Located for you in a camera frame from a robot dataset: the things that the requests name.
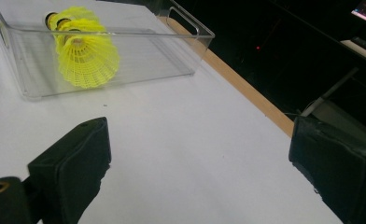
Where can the white metal stand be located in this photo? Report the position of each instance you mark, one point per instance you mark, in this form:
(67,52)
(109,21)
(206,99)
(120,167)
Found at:
(327,93)

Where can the white table cover sheet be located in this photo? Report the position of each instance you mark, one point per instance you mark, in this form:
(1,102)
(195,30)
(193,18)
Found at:
(187,140)

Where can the clear plastic container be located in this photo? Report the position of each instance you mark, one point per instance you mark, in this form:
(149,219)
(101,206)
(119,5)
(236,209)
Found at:
(153,56)

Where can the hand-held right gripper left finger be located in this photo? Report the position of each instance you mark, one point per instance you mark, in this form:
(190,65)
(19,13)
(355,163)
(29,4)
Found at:
(75,168)

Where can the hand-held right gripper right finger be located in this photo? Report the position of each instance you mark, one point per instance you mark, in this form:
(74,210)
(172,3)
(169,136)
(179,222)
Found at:
(343,168)

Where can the yellow shuttlecock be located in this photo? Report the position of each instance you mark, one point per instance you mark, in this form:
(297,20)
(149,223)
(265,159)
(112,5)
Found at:
(78,13)
(91,65)
(87,25)

